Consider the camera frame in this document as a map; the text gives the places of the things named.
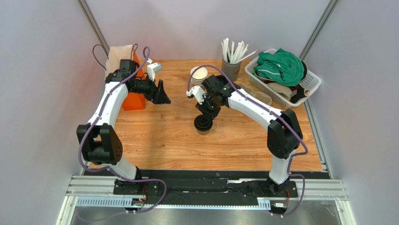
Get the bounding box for white wrapped straws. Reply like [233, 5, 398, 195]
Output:
[221, 38, 258, 64]

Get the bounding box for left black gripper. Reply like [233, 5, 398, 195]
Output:
[129, 74, 170, 105]

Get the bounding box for orange paper bag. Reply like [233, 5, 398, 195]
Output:
[92, 43, 146, 111]

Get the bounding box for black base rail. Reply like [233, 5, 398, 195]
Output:
[84, 168, 331, 207]

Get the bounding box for paper cup stack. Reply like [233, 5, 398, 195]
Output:
[191, 67, 208, 86]

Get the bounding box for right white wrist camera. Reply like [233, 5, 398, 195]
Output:
[186, 86, 207, 105]

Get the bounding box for green cloth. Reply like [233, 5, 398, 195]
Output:
[253, 48, 305, 86]

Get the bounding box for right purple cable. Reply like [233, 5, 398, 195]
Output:
[187, 64, 309, 218]

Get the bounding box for white plastic basket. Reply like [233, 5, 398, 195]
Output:
[245, 49, 321, 109]

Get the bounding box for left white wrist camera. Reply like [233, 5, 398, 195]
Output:
[147, 62, 163, 82]

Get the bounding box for black cup lid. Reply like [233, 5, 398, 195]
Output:
[194, 115, 213, 132]

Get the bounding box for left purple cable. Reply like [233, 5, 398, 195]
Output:
[77, 46, 167, 216]

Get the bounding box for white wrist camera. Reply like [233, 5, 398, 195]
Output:
[147, 62, 163, 82]
[186, 86, 207, 105]

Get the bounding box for purple cable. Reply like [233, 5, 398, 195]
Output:
[77, 46, 167, 216]
[187, 64, 309, 218]

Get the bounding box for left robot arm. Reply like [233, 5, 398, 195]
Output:
[76, 60, 171, 181]

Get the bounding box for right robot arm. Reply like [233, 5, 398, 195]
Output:
[186, 75, 303, 196]

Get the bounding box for grey straw holder cup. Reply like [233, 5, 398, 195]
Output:
[221, 59, 241, 82]

